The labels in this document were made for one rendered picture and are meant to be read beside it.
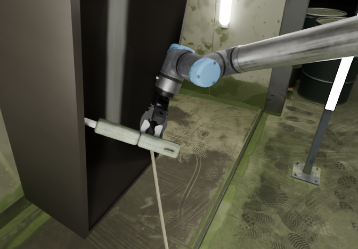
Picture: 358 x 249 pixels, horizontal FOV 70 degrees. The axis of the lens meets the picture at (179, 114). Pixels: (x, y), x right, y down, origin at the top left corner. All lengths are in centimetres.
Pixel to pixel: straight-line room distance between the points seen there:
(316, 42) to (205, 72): 31
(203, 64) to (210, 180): 132
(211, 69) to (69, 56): 41
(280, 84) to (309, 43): 213
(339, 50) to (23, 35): 74
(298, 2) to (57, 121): 224
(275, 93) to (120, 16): 197
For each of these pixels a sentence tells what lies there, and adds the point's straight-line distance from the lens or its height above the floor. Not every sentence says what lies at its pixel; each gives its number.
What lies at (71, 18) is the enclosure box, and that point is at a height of 135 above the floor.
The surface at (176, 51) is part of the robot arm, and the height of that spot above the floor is 119.
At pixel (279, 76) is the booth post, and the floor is 45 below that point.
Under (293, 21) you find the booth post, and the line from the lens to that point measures 264.
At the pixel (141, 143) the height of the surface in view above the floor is 90.
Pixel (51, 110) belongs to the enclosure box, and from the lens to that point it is 81.
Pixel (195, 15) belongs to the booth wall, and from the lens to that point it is 288.
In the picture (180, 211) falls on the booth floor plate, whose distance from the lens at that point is 179.
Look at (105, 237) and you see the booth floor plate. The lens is 174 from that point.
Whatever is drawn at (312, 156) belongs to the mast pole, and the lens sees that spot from 218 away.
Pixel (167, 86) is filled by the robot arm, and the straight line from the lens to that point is 90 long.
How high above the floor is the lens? 146
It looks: 31 degrees down
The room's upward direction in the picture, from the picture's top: straight up
